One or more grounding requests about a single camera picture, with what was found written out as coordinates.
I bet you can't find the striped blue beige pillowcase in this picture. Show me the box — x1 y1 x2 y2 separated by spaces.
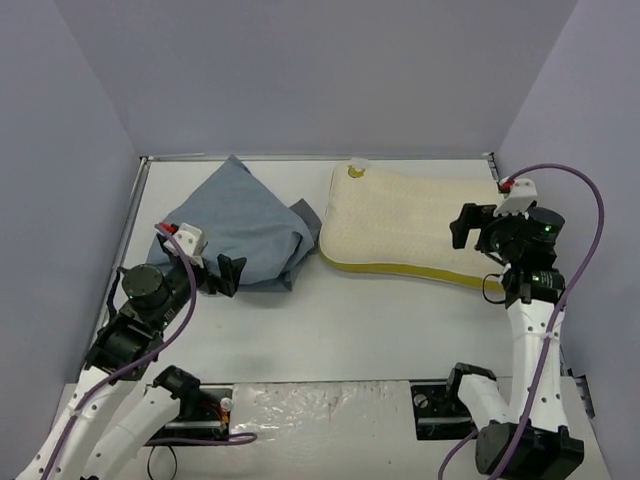
163 155 322 293

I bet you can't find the cream pillow with yellow band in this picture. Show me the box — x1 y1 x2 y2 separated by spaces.
318 159 502 292

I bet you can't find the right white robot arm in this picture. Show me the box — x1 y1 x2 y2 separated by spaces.
443 203 585 479

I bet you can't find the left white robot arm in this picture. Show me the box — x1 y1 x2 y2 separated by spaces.
18 227 246 479

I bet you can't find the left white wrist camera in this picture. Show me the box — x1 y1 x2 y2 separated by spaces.
173 223 208 267

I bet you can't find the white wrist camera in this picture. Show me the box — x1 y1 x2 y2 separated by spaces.
493 178 538 217
173 223 208 267

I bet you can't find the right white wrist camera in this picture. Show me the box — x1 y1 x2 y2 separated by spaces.
493 178 538 217

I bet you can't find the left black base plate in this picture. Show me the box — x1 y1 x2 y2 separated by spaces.
147 384 233 446

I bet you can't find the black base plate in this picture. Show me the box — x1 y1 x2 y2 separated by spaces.
409 379 476 441
147 384 233 446

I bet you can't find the thin black cable loop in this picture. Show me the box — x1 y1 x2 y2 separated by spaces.
145 442 177 479

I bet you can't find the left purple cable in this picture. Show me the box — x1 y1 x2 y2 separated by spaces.
29 222 259 480

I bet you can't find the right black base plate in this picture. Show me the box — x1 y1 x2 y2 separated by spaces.
409 379 476 441

